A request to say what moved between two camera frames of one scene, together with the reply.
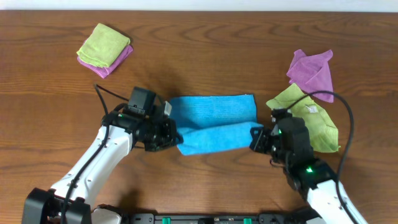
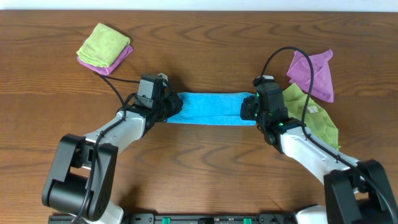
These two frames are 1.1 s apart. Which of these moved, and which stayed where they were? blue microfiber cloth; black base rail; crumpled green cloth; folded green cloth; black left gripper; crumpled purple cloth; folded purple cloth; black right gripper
Moved: blue microfiber cloth; black right gripper; black left gripper
Stayed: crumpled purple cloth; folded green cloth; folded purple cloth; black base rail; crumpled green cloth
